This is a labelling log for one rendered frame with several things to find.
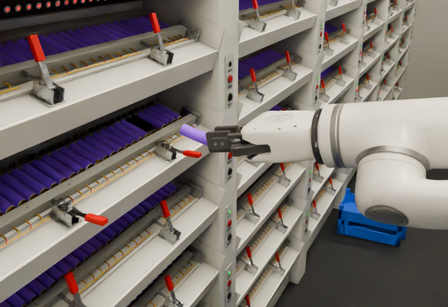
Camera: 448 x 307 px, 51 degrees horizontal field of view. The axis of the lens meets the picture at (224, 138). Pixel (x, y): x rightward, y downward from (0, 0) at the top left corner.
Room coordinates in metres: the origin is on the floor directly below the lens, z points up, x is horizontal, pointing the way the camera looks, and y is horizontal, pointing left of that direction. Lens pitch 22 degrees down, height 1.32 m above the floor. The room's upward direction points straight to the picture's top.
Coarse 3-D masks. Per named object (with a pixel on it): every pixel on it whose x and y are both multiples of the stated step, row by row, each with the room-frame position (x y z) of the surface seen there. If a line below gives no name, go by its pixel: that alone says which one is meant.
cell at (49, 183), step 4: (28, 164) 0.69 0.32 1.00; (24, 168) 0.68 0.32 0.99; (28, 168) 0.68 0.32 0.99; (32, 168) 0.68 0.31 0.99; (28, 172) 0.68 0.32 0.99; (32, 172) 0.68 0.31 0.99; (36, 172) 0.68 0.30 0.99; (40, 172) 0.68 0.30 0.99; (32, 176) 0.67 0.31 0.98; (36, 176) 0.67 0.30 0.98; (40, 176) 0.67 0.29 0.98; (44, 176) 0.67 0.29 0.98; (48, 176) 0.68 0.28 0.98; (40, 180) 0.67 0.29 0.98; (44, 180) 0.66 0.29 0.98; (48, 180) 0.66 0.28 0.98; (52, 180) 0.67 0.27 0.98; (44, 184) 0.66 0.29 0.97; (48, 184) 0.66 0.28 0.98; (52, 184) 0.66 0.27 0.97; (48, 188) 0.66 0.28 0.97
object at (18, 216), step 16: (176, 128) 0.92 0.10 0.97; (144, 144) 0.83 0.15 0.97; (112, 160) 0.75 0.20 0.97; (128, 160) 0.79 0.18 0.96; (144, 160) 0.80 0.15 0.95; (80, 176) 0.69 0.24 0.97; (96, 176) 0.71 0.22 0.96; (48, 192) 0.63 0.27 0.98; (64, 192) 0.64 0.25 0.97; (80, 192) 0.66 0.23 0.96; (16, 208) 0.58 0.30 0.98; (32, 208) 0.59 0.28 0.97; (48, 208) 0.62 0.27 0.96; (0, 224) 0.55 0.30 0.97; (16, 224) 0.56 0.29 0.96
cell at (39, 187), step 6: (18, 168) 0.68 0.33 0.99; (12, 174) 0.66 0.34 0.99; (18, 174) 0.66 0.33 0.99; (24, 174) 0.66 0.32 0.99; (24, 180) 0.65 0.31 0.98; (30, 180) 0.65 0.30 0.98; (36, 180) 0.66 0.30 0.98; (30, 186) 0.65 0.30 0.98; (36, 186) 0.65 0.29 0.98; (42, 186) 0.65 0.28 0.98; (36, 192) 0.64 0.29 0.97
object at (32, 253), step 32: (160, 96) 1.07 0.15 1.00; (32, 160) 0.73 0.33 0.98; (160, 160) 0.83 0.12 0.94; (192, 160) 0.91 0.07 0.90; (96, 192) 0.69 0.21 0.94; (128, 192) 0.71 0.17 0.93; (96, 224) 0.64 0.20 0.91; (0, 256) 0.52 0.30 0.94; (32, 256) 0.53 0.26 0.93; (64, 256) 0.59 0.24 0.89; (0, 288) 0.48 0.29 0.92
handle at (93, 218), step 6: (72, 204) 0.61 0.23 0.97; (66, 210) 0.60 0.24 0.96; (72, 210) 0.61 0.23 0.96; (78, 216) 0.59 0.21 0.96; (84, 216) 0.59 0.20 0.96; (90, 216) 0.58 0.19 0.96; (96, 216) 0.58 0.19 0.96; (102, 216) 0.58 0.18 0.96; (96, 222) 0.57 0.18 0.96; (102, 222) 0.57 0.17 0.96
